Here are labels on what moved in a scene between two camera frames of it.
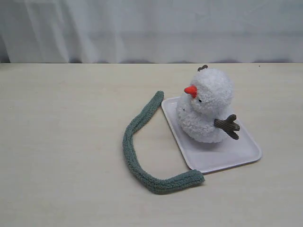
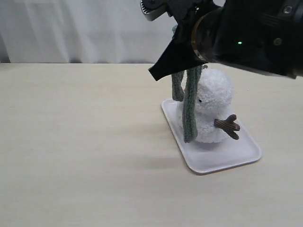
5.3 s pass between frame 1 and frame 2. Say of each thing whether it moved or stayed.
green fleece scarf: moved
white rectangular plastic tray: stayed
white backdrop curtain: stayed
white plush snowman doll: stayed
